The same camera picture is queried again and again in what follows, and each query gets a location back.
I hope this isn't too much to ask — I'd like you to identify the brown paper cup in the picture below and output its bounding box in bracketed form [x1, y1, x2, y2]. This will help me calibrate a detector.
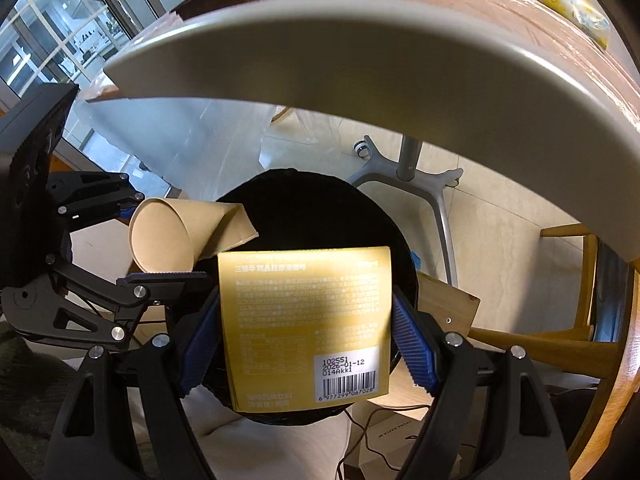
[128, 198, 259, 274]

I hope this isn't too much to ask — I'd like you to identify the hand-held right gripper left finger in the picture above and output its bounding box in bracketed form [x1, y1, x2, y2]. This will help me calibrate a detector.
[45, 292, 223, 480]

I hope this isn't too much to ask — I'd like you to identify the wooden chair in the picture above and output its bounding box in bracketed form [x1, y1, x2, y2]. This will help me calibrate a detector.
[467, 225, 640, 480]

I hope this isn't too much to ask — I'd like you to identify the black trash bin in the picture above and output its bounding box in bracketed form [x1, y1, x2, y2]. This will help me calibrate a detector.
[172, 169, 421, 426]

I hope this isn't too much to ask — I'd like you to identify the glass window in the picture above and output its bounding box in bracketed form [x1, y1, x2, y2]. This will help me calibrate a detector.
[0, 0, 236, 111]

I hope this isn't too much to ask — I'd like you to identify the light wooden board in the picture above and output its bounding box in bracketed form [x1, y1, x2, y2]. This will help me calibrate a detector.
[385, 270, 481, 411]

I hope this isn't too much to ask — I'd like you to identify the clear plastic sheet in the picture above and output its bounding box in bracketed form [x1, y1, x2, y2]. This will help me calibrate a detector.
[255, 105, 346, 171]

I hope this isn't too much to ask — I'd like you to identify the grey table base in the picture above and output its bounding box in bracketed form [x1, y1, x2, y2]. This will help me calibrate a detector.
[347, 135, 463, 286]

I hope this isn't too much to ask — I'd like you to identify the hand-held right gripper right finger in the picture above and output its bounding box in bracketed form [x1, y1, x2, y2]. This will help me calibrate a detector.
[391, 287, 573, 480]

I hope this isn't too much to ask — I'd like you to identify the black cable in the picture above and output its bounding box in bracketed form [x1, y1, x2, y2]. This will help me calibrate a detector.
[337, 402, 436, 480]

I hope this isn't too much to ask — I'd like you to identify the yellow cardboard box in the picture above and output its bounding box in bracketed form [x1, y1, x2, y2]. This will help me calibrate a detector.
[217, 246, 393, 413]

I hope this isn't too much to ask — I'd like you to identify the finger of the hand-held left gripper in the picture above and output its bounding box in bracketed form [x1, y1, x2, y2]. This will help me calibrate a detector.
[0, 261, 211, 353]
[46, 171, 147, 234]

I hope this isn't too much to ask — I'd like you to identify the dark green garment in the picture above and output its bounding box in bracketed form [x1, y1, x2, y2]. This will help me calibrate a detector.
[0, 320, 151, 480]

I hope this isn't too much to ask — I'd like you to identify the yellow white tissue pack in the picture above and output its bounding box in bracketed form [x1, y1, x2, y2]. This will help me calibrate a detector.
[532, 0, 611, 51]

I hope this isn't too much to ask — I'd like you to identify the brown cardboard box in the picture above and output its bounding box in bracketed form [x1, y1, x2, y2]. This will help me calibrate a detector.
[345, 400, 481, 480]

